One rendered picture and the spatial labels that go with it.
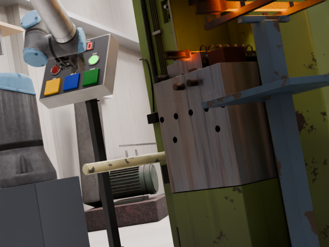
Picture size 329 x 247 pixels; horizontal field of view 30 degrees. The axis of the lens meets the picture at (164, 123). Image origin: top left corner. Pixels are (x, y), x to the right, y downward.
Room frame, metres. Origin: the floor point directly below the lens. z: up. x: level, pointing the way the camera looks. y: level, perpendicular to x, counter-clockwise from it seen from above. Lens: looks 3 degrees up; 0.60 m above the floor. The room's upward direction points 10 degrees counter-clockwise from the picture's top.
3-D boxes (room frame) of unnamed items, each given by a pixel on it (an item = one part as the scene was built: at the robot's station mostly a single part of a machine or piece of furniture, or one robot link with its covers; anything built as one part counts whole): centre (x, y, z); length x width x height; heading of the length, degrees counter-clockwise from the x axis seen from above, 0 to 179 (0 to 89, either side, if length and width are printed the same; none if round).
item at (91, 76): (2.63, 0.28, 1.01); 0.07 x 0.05 x 0.07; 66
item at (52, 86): (2.71, 0.46, 1.01); 0.07 x 0.05 x 0.07; 66
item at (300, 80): (1.91, -0.37, 0.76); 0.40 x 0.30 x 0.02; 34
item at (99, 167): (2.62, 0.18, 0.62); 0.44 x 0.05 x 0.05; 131
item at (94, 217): (6.86, 0.58, 0.79); 0.97 x 0.93 x 1.58; 73
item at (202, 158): (2.52, -0.32, 0.69); 0.56 x 0.38 x 0.45; 131
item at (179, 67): (2.56, -0.27, 0.96); 0.42 x 0.20 x 0.09; 131
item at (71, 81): (2.67, 0.37, 1.01); 0.07 x 0.05 x 0.07; 66
